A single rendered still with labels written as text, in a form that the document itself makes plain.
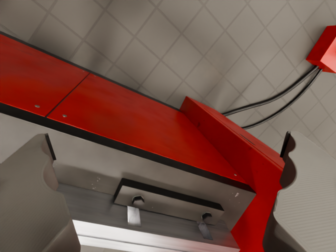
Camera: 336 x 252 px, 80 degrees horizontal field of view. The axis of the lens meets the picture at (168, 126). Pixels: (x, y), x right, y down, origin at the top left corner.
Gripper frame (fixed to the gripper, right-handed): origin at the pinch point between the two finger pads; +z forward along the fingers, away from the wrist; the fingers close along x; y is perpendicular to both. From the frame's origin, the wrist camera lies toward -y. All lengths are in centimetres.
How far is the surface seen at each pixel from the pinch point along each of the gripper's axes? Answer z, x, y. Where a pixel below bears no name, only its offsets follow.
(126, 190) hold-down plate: 23.1, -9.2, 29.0
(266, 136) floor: 129, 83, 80
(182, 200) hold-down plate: 25.2, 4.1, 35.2
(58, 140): 24.8, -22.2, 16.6
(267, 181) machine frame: 33, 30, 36
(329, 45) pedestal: 130, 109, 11
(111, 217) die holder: 17.9, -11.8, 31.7
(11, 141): 23.2, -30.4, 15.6
